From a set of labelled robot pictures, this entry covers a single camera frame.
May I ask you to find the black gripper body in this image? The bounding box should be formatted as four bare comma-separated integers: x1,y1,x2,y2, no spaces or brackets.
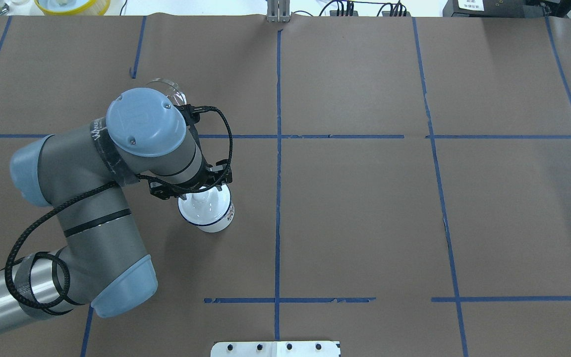
149,166,233,200

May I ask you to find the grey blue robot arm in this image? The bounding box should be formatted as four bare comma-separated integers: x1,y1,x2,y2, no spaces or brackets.
0,87,233,334

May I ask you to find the white enamel mug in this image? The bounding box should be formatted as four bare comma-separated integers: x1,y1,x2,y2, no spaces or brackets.
177,183,236,233

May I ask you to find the yellow tape roll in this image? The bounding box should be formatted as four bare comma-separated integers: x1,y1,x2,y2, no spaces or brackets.
33,0,111,16

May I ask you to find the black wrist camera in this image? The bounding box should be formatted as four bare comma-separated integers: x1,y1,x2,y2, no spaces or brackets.
174,104,209,126

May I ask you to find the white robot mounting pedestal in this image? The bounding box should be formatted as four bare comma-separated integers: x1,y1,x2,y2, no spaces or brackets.
210,341,342,357

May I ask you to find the aluminium frame post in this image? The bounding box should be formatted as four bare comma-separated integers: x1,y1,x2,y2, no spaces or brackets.
266,0,291,23

